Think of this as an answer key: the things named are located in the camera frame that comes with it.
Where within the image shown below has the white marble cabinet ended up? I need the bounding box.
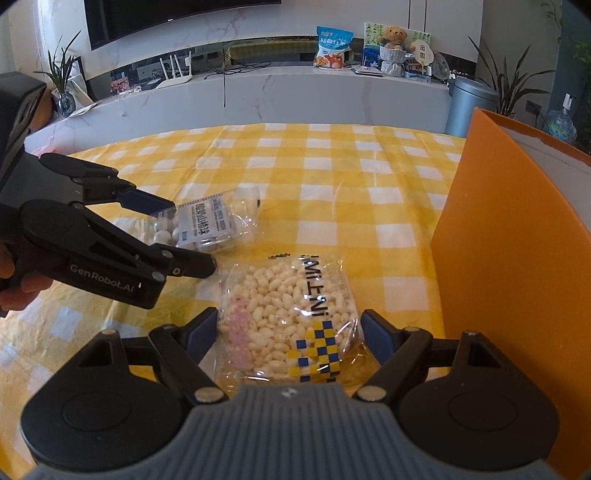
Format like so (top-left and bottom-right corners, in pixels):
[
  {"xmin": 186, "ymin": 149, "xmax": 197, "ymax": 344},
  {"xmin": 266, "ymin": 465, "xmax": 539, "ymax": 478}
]
[{"xmin": 25, "ymin": 65, "xmax": 451, "ymax": 160}]

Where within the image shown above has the round hand fan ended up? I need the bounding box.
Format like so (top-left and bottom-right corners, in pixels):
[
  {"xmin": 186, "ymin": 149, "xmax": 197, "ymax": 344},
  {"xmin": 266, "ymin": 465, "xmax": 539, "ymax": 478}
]
[{"xmin": 413, "ymin": 44, "xmax": 435, "ymax": 75}]

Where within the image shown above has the blue snack bag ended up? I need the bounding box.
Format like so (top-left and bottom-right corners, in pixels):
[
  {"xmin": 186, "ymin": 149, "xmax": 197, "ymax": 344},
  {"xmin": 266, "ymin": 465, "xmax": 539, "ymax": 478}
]
[{"xmin": 315, "ymin": 25, "xmax": 355, "ymax": 69}]

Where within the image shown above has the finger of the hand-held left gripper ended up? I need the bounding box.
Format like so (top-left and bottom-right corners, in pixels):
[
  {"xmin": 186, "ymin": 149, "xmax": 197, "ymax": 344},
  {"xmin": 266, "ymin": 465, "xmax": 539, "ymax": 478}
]
[
  {"xmin": 84, "ymin": 211, "xmax": 219, "ymax": 283},
  {"xmin": 39, "ymin": 153, "xmax": 177, "ymax": 216}
]

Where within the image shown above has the clear packet of white balls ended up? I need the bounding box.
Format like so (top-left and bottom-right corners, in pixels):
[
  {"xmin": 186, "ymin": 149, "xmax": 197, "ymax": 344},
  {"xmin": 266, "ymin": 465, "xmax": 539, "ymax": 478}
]
[{"xmin": 136, "ymin": 188, "xmax": 264, "ymax": 254}]

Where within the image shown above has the plant in glass vase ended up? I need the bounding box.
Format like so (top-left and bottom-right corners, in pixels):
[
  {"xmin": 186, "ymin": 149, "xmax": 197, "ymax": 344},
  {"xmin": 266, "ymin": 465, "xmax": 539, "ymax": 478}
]
[{"xmin": 34, "ymin": 30, "xmax": 84, "ymax": 118}]

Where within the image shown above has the large water jug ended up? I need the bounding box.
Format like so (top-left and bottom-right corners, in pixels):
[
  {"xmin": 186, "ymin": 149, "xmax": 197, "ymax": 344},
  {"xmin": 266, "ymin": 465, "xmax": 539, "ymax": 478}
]
[{"xmin": 547, "ymin": 93, "xmax": 579, "ymax": 146}]

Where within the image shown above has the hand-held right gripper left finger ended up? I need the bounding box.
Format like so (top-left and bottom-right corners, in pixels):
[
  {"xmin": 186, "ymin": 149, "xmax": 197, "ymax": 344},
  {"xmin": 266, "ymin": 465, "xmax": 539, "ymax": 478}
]
[{"xmin": 90, "ymin": 307, "xmax": 227, "ymax": 402}]

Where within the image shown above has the bushy green plant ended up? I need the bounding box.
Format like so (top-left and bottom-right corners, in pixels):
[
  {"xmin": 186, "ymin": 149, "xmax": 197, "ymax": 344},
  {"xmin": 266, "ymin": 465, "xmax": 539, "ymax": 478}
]
[{"xmin": 571, "ymin": 37, "xmax": 591, "ymax": 155}]

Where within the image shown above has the person's left hand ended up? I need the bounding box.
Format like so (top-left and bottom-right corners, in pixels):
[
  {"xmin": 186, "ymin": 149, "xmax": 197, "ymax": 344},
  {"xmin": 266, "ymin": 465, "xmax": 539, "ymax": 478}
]
[{"xmin": 0, "ymin": 242, "xmax": 55, "ymax": 315}]

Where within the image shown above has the teddy bear gift basket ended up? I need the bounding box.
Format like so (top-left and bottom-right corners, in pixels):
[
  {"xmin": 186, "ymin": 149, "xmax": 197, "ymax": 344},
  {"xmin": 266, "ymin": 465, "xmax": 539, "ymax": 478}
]
[{"xmin": 362, "ymin": 21, "xmax": 432, "ymax": 75}]

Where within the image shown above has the black television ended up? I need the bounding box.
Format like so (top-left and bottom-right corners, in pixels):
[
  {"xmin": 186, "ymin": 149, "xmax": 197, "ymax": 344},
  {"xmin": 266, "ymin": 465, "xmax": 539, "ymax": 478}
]
[{"xmin": 83, "ymin": 0, "xmax": 282, "ymax": 51}]

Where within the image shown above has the orange box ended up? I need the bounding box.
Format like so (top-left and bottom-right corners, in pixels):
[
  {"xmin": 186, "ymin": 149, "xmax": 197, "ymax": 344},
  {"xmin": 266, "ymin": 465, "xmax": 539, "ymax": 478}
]
[{"xmin": 430, "ymin": 107, "xmax": 591, "ymax": 444}]

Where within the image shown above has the white router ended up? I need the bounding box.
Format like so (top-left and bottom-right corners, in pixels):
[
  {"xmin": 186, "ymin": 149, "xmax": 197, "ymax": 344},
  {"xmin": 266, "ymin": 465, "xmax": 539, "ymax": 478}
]
[{"xmin": 154, "ymin": 53, "xmax": 194, "ymax": 89}]

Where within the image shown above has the puffed rice packet checkered print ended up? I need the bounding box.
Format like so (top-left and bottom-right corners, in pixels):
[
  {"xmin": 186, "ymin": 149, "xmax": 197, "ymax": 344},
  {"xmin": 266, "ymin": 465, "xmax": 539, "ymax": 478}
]
[{"xmin": 216, "ymin": 251, "xmax": 365, "ymax": 384}]

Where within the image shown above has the yellow checkered tablecloth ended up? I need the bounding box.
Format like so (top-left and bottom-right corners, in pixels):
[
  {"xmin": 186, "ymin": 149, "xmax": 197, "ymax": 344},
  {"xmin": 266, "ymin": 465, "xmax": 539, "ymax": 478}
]
[{"xmin": 0, "ymin": 122, "xmax": 467, "ymax": 467}]

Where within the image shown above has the teddy bear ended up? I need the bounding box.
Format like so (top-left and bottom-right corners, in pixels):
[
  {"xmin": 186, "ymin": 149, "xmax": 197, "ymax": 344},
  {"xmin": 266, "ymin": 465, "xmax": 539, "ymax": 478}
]
[{"xmin": 381, "ymin": 27, "xmax": 410, "ymax": 51}]

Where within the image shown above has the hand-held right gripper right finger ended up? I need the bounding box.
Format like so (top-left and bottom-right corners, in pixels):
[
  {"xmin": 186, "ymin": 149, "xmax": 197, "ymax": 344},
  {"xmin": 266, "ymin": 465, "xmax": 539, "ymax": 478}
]
[{"xmin": 355, "ymin": 309, "xmax": 502, "ymax": 401}]

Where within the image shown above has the silver trash bin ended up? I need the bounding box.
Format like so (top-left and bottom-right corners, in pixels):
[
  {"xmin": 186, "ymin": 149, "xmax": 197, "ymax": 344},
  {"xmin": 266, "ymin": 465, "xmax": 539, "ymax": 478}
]
[{"xmin": 445, "ymin": 76, "xmax": 502, "ymax": 138}]

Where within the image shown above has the long leaved potted plant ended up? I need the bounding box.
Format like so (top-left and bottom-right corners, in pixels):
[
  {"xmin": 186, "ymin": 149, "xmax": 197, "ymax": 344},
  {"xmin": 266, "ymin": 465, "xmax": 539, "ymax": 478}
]
[{"xmin": 468, "ymin": 34, "xmax": 555, "ymax": 118}]

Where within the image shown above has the grey knitted pot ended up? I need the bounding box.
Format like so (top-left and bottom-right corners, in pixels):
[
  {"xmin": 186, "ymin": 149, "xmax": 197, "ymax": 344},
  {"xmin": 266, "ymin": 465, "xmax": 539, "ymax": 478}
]
[{"xmin": 379, "ymin": 46, "xmax": 407, "ymax": 77}]

